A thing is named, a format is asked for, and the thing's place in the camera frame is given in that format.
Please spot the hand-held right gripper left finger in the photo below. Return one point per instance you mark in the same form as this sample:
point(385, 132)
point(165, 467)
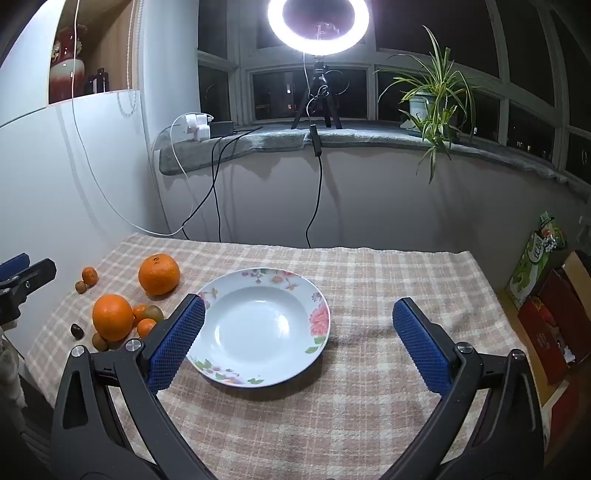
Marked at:
point(178, 344)

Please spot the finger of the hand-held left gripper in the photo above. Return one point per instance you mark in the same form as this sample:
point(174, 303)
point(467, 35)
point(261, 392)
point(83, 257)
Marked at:
point(32, 277)

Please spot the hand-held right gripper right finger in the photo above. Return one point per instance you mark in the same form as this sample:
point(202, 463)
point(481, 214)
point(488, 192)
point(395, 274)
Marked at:
point(422, 344)

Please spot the tiny orange kumquat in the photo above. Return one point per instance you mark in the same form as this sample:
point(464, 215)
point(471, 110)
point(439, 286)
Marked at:
point(146, 328)
point(139, 313)

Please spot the dark purple round fruit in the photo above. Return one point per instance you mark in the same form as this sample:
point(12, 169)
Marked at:
point(76, 331)

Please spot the large orange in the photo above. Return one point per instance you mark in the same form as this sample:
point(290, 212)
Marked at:
point(112, 318)
point(159, 275)

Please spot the small brown round fruit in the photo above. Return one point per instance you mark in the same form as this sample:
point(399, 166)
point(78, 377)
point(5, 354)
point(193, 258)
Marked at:
point(81, 286)
point(99, 342)

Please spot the white floral plate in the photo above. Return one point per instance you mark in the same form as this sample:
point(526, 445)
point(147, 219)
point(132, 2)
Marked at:
point(258, 323)

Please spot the person's left hand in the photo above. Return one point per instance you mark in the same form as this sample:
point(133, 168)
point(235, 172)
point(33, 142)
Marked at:
point(8, 369)

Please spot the small green round fruit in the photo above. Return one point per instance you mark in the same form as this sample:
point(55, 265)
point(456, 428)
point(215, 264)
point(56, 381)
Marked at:
point(155, 314)

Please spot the small mandarin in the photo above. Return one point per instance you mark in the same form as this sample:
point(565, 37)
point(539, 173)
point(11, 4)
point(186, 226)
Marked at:
point(90, 276)

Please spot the beige checkered tablecloth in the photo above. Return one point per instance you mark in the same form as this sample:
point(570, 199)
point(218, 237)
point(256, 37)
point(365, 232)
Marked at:
point(369, 415)

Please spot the red box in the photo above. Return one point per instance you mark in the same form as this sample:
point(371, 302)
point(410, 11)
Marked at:
point(545, 337)

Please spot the green printed bag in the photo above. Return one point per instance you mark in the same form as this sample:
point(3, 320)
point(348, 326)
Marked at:
point(528, 272)

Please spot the green snack packet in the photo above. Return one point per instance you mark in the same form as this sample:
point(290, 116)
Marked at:
point(551, 233)

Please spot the brown cardboard box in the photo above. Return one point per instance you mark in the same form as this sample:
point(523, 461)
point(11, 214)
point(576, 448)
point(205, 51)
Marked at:
point(579, 272)

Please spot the red and white vase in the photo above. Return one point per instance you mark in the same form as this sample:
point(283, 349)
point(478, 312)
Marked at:
point(67, 78)

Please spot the dark bottle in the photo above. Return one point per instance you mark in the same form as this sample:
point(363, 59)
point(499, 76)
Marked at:
point(99, 82)

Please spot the white power adapters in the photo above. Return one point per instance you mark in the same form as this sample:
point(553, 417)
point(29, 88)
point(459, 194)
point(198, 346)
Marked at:
point(194, 124)

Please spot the black power adapter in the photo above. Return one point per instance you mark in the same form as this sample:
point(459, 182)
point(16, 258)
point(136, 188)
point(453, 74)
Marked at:
point(222, 128)

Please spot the grey windowsill cover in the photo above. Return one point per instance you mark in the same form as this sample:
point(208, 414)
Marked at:
point(277, 138)

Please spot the white plant pot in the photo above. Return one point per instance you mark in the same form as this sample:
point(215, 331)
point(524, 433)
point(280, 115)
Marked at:
point(418, 108)

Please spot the green spider plant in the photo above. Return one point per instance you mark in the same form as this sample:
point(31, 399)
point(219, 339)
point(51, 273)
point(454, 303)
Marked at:
point(438, 83)

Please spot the black tripod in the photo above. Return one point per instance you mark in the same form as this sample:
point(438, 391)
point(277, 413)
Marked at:
point(318, 81)

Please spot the white window frame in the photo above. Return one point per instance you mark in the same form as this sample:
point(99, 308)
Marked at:
point(240, 69)

